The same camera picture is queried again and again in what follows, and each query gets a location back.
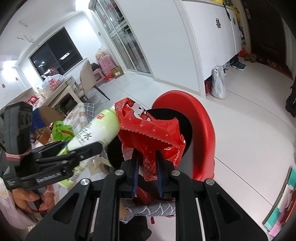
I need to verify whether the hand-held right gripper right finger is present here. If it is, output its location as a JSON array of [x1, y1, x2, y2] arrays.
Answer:
[[155, 151, 270, 241]]

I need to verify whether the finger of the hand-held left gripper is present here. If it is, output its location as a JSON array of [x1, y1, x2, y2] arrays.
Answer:
[[30, 141, 70, 159], [35, 141, 105, 172]]

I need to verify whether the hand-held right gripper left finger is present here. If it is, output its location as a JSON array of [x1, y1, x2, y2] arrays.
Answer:
[[25, 154, 140, 241]]

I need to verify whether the pale green white bottle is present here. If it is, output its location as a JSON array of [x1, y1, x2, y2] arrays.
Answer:
[[56, 108, 121, 188]]

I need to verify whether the red dotted zigzag-edged wrapper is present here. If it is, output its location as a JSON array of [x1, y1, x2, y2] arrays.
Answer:
[[114, 97, 186, 182]]

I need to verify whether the black waste bin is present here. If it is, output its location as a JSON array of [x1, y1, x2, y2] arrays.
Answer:
[[107, 109, 197, 181]]

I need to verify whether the person's left hand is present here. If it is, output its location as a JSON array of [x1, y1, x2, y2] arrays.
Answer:
[[11, 184, 57, 219]]

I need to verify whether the green foil wrapper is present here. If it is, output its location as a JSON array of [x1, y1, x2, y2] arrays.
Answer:
[[52, 120, 75, 142]]

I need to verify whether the blue cloth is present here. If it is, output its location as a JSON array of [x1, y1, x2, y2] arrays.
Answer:
[[31, 109, 45, 130]]

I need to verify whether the cardboard box with clothes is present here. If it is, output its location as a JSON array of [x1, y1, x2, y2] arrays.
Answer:
[[38, 106, 64, 123]]

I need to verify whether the beige dining table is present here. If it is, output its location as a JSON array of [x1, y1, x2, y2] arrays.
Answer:
[[35, 76, 81, 109]]

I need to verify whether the white plastic bag red print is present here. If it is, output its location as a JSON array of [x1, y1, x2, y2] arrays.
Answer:
[[41, 74, 67, 90]]

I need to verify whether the red plastic stool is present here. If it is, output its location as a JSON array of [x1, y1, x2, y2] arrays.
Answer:
[[135, 91, 216, 218]]

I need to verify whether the beige upholstered chair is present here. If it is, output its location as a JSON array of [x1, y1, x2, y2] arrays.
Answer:
[[77, 60, 111, 102]]

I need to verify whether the small cardboard box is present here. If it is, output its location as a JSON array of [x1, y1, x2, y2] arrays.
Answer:
[[110, 65, 125, 78]]

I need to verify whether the dark window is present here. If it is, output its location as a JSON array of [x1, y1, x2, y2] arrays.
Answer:
[[28, 26, 84, 77]]

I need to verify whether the stack of pink stools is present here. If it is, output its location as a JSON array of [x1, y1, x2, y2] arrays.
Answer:
[[92, 57, 114, 87]]

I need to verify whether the clear bag of snacks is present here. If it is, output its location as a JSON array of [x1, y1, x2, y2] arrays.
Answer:
[[95, 46, 109, 61]]

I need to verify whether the sliding glass door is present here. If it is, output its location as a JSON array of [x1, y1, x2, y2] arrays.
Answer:
[[89, 0, 153, 76]]

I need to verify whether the pair of blue shoes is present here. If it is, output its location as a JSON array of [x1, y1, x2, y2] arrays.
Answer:
[[231, 61, 246, 71]]

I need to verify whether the white shoe cabinet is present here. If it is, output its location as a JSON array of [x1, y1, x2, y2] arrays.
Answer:
[[173, 0, 247, 98]]

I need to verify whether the black equipment bag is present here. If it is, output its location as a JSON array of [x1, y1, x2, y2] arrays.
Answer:
[[285, 80, 296, 114]]

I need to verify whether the red door mat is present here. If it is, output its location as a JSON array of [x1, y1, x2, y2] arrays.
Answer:
[[266, 59, 295, 80]]

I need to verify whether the dark entrance door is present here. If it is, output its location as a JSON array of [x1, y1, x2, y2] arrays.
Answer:
[[245, 0, 287, 67]]

